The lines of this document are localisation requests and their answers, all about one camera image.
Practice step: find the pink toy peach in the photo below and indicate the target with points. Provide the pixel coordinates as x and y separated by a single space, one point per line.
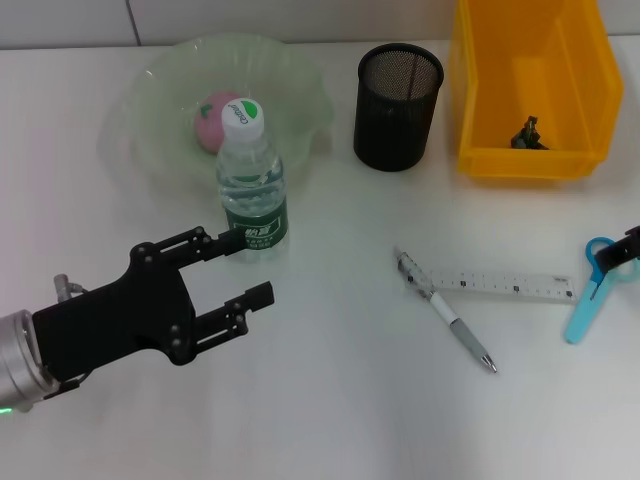
210 130

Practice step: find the white grey ballpoint pen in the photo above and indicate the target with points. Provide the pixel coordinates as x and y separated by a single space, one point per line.
465 335

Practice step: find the black mesh pen holder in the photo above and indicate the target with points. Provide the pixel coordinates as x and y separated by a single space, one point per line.
395 130

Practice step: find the yellow plastic bin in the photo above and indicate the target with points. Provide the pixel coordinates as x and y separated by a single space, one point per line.
500 100

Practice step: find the clear plastic ruler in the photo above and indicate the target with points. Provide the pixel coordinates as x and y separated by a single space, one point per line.
500 285

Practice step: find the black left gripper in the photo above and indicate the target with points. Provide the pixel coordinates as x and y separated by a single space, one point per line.
125 320

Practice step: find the translucent green fruit plate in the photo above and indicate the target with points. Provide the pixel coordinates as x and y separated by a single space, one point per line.
150 125

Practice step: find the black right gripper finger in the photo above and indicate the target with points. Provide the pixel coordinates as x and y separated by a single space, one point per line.
617 252

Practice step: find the clear green-label water bottle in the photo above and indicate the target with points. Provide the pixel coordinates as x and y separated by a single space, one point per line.
252 170

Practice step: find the blue teal scissors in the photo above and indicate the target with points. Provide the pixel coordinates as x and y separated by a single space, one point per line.
582 320

